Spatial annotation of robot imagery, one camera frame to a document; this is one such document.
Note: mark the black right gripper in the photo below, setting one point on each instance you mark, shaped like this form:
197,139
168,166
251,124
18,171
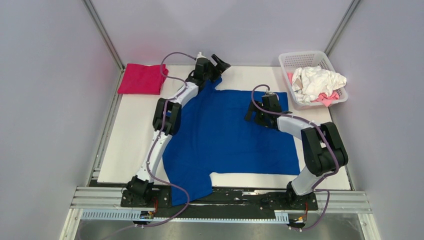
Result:
253,108

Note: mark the pink crumpled t-shirt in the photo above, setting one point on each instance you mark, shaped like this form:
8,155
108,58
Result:
328,97

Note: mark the folded red t-shirt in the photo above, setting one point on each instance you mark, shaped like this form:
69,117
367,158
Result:
143,79

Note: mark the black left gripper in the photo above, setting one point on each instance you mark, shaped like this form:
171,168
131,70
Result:
219,67

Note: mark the white slotted cable duct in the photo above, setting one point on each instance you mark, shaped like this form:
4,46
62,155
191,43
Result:
277,217

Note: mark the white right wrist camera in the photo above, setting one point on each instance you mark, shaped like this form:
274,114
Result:
269,94

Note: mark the blue t-shirt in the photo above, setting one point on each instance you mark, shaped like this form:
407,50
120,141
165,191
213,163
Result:
214,137

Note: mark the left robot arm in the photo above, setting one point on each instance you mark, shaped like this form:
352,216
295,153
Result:
166,123

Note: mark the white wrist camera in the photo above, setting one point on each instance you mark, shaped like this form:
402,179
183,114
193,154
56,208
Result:
269,94
201,59

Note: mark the white plastic laundry basket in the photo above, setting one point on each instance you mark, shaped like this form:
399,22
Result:
311,80

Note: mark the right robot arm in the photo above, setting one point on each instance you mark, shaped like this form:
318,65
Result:
323,150

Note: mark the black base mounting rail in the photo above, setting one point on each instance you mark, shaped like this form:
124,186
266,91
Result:
222,202

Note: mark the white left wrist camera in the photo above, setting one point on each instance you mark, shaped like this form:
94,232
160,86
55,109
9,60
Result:
201,59

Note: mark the white crumpled t-shirt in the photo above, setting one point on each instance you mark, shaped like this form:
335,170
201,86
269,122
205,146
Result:
316,82

